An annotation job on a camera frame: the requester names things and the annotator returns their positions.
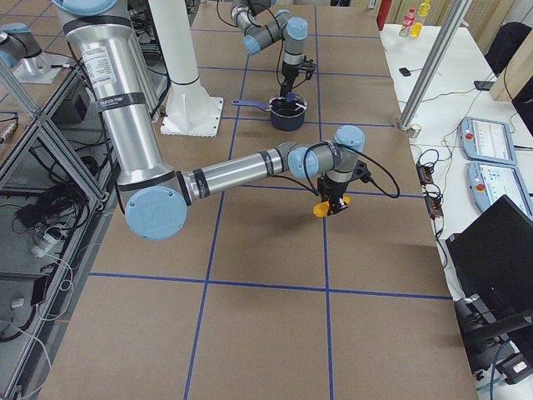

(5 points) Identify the black power strip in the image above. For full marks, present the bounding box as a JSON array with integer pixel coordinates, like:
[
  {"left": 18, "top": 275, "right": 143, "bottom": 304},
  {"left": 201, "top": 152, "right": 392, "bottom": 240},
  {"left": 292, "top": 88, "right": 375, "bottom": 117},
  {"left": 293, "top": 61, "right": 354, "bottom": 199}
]
[{"left": 416, "top": 163, "right": 443, "bottom": 220}]

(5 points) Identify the dark blue saucepan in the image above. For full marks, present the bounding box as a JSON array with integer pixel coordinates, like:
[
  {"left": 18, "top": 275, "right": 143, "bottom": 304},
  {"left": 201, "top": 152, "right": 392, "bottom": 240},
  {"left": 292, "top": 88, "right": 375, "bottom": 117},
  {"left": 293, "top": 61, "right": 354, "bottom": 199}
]
[{"left": 232, "top": 92, "right": 308, "bottom": 132}]

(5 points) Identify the aluminium frame post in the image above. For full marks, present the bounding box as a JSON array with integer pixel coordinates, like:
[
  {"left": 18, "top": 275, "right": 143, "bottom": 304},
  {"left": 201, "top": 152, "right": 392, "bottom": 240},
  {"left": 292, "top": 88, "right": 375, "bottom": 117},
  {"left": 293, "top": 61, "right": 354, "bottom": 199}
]
[{"left": 397, "top": 0, "right": 472, "bottom": 138}]

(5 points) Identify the white pedestal column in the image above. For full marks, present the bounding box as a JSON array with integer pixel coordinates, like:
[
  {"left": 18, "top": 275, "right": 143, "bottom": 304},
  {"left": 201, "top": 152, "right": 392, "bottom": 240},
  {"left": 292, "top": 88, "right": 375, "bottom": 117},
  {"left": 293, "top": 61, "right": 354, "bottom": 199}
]
[{"left": 148, "top": 0, "right": 199, "bottom": 86}]

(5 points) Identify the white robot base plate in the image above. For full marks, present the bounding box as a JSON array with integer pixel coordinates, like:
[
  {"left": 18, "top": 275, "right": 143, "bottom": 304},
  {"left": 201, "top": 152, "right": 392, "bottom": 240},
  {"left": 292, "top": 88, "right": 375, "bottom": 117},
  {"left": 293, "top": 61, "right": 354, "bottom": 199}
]
[{"left": 161, "top": 81, "right": 224, "bottom": 138}]

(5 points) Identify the small black square device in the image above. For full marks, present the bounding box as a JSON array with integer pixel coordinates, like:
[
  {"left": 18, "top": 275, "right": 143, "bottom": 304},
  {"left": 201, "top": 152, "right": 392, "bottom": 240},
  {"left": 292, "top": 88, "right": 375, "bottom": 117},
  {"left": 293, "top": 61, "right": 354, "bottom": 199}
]
[{"left": 399, "top": 67, "right": 411, "bottom": 77}]

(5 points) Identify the red plastic bottle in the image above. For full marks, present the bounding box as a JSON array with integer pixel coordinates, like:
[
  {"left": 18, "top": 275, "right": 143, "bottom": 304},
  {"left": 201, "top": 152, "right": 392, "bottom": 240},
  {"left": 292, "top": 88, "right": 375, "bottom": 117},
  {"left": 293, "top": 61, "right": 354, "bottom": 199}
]
[{"left": 398, "top": 7, "right": 416, "bottom": 38}]

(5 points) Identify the black laptop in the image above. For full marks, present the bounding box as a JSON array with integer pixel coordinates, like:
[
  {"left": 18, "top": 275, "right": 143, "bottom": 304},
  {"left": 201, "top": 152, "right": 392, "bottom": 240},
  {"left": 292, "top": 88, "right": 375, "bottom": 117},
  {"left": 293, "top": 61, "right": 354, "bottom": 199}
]
[{"left": 446, "top": 195, "right": 532, "bottom": 311}]

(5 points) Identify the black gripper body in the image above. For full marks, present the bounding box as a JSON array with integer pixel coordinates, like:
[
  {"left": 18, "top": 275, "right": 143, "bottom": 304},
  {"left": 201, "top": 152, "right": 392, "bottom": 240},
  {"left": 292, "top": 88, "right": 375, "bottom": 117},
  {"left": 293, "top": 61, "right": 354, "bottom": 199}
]
[
  {"left": 280, "top": 62, "right": 299, "bottom": 94},
  {"left": 317, "top": 177, "right": 351, "bottom": 215}
]

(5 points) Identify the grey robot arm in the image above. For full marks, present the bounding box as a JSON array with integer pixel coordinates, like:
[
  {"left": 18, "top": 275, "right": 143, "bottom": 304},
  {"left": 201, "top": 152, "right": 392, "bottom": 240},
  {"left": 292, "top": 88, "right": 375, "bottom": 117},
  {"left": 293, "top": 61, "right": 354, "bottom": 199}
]
[
  {"left": 55, "top": 1, "right": 370, "bottom": 241},
  {"left": 231, "top": 1, "right": 316, "bottom": 98}
]

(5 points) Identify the yellow plastic corn cob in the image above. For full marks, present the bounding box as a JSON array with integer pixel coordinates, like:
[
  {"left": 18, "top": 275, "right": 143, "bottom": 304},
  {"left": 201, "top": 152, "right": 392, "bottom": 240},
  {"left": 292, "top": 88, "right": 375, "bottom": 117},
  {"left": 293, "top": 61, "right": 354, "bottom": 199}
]
[{"left": 313, "top": 201, "right": 330, "bottom": 218}]

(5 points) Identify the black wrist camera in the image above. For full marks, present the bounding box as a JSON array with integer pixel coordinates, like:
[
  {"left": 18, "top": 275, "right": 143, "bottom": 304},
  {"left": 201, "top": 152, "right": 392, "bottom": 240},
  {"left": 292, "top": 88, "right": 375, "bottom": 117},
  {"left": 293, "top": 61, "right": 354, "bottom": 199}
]
[
  {"left": 351, "top": 161, "right": 371, "bottom": 183},
  {"left": 299, "top": 58, "right": 316, "bottom": 81}
]

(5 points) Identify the yellow drink bottle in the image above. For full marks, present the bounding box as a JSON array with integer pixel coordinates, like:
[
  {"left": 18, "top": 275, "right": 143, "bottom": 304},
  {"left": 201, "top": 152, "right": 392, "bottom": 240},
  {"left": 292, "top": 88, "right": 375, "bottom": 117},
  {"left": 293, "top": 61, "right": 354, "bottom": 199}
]
[{"left": 410, "top": 0, "right": 431, "bottom": 38}]

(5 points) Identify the blue teach pendant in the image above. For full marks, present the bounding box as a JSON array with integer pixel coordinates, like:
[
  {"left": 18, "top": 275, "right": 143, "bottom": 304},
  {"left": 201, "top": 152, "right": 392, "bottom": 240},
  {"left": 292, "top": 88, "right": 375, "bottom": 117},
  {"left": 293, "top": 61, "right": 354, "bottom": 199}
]
[
  {"left": 467, "top": 162, "right": 532, "bottom": 218},
  {"left": 457, "top": 117, "right": 517, "bottom": 166}
]

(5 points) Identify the glass lid purple knob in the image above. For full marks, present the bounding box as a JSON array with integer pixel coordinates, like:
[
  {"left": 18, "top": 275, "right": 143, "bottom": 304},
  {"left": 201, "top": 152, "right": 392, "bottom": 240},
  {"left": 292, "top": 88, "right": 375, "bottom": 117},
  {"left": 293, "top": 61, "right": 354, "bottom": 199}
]
[{"left": 269, "top": 92, "right": 307, "bottom": 118}]

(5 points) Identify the upper blue teach pendant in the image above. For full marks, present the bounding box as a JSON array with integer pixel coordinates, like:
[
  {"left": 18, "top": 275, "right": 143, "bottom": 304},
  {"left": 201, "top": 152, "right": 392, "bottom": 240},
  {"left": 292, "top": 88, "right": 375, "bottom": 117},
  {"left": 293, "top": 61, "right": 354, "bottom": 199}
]
[{"left": 457, "top": 117, "right": 517, "bottom": 166}]

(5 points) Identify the aluminium frame rack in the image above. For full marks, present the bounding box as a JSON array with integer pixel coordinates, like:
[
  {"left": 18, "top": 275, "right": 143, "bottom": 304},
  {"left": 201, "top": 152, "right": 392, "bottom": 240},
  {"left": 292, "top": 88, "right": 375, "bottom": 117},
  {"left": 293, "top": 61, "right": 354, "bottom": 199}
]
[{"left": 1, "top": 65, "right": 116, "bottom": 399}]

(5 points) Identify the lower blue teach pendant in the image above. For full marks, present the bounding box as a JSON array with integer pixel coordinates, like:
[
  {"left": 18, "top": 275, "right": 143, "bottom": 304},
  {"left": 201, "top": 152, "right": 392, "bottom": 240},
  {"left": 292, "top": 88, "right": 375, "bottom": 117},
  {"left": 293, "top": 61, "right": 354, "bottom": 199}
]
[{"left": 467, "top": 162, "right": 532, "bottom": 218}]

